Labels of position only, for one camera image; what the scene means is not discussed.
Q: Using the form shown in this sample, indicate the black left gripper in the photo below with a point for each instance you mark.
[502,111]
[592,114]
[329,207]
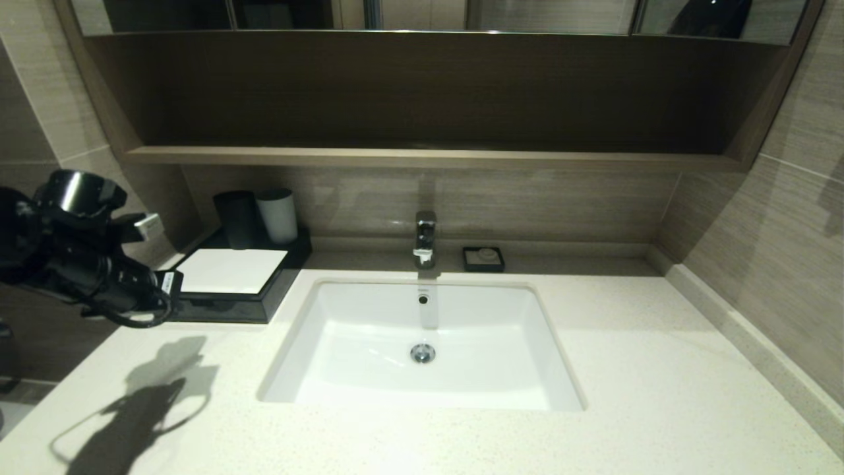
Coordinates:
[148,290]

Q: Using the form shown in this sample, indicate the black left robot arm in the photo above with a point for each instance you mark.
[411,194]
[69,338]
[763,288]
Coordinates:
[59,251]

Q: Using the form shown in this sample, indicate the black box with white lid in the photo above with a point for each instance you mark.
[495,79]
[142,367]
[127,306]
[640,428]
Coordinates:
[231,270]

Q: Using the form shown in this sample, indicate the black cup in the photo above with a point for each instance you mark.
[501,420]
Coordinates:
[236,221]

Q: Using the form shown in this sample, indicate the white cup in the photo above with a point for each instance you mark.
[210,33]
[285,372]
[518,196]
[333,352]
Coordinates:
[277,218]

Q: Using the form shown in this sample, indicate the white ceramic sink basin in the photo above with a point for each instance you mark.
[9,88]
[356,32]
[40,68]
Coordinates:
[422,356]

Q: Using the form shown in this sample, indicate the chrome sink drain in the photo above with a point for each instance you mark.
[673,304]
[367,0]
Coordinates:
[422,353]

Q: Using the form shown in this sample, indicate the chrome faucet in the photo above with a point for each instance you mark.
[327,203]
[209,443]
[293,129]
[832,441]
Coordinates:
[425,237]

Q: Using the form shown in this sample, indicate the black soap dish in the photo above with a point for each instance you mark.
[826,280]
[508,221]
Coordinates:
[483,265]

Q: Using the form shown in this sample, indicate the beige soap bar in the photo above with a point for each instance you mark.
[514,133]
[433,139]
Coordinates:
[488,254]

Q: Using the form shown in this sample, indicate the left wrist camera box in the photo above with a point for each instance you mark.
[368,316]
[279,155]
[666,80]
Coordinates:
[148,225]

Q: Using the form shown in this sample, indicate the brown wooden wall shelf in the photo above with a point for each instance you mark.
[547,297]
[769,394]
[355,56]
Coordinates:
[422,99]

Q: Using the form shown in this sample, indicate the wall mirror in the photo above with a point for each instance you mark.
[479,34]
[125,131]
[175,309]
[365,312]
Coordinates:
[428,14]

